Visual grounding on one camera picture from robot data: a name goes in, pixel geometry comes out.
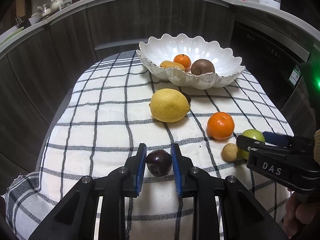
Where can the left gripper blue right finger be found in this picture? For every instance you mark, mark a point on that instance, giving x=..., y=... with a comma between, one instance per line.
x=223, y=208

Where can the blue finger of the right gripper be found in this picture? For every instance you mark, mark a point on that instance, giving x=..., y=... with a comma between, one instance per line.
x=280, y=140

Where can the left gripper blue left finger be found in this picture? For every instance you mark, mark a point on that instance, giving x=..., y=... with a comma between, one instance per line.
x=96, y=207

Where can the green apple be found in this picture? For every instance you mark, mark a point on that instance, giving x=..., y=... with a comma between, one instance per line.
x=245, y=139

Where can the dark purple plum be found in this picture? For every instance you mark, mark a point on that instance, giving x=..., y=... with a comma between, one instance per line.
x=159, y=163

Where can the brown kiwi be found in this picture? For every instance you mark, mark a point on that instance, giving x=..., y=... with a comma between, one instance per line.
x=202, y=66

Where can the orange mandarin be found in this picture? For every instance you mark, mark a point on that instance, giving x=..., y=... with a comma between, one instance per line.
x=184, y=60
x=220, y=126

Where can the yellow mango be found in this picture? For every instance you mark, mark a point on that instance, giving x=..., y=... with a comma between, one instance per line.
x=172, y=64

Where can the person's right hand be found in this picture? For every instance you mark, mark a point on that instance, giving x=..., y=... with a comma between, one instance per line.
x=298, y=212

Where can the small tan longan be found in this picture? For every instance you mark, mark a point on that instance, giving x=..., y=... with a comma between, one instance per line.
x=229, y=152

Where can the black dishwasher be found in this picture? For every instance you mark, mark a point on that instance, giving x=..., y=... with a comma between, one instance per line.
x=273, y=65

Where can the dark cherry near bowl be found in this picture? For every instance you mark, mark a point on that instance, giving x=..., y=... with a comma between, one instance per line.
x=187, y=97

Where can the yellow lemon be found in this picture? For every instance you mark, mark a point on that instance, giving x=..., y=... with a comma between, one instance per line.
x=169, y=105

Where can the checkered white blue cloth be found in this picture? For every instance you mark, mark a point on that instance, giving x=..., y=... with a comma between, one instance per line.
x=107, y=118

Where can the black microwave oven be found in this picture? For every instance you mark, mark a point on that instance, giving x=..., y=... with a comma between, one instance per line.
x=300, y=9

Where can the white scalloped ceramic bowl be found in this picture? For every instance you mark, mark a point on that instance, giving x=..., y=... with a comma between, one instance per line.
x=156, y=50

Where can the green dish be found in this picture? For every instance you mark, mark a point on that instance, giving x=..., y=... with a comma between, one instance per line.
x=12, y=35

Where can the white teapot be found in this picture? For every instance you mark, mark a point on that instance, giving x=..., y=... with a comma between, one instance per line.
x=57, y=5

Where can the grey drawer handle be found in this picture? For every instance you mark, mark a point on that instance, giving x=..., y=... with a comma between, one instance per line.
x=119, y=43

